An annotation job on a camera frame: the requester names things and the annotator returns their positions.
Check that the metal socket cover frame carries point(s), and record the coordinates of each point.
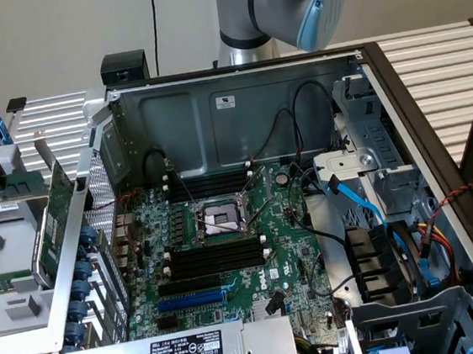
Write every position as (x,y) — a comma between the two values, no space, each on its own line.
(259,191)

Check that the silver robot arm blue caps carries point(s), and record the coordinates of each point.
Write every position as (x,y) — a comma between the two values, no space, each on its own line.
(240,7)

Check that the long black expansion slot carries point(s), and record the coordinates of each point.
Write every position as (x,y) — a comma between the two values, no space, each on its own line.
(189,286)

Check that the black box device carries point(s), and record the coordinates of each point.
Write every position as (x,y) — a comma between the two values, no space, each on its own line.
(121,66)

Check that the open black PC case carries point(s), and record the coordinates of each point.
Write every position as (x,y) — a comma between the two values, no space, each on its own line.
(182,140)

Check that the blue expansion slot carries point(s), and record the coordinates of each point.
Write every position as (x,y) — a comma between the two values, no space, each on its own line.
(190,302)

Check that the blue slot clip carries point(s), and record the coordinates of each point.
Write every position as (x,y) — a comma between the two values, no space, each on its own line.
(87,238)
(80,291)
(84,271)
(74,332)
(78,312)

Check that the dark grey drive cage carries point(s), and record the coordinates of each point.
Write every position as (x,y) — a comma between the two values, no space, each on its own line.
(403,316)

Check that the silver disk bay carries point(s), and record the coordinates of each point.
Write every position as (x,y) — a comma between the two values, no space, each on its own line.
(345,163)

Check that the short black expansion slot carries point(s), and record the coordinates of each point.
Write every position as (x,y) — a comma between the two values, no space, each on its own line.
(169,322)

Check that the green RAM stick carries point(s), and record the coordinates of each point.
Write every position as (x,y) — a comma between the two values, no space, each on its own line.
(2,281)
(25,183)

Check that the thin steel locking lever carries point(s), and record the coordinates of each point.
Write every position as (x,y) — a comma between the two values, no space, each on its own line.
(182,182)
(218,225)

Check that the metal CPU socket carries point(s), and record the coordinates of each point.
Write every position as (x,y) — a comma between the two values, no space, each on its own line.
(220,221)

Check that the green Dell motherboard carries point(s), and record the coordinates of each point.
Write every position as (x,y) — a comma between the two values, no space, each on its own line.
(276,232)

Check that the silver finned chipset heatsink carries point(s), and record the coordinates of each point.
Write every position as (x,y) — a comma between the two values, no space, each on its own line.
(259,310)

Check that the white case sticker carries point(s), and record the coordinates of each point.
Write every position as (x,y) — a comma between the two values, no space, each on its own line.
(223,101)

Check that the black angled plug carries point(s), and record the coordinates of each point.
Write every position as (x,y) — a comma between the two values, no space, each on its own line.
(275,302)

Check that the green graphics card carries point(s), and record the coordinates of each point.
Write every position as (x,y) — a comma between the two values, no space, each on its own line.
(52,238)

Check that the grey parts rack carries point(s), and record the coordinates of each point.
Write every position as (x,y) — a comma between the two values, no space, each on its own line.
(13,230)

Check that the round coin battery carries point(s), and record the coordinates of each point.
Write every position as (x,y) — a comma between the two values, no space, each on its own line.
(281,177)

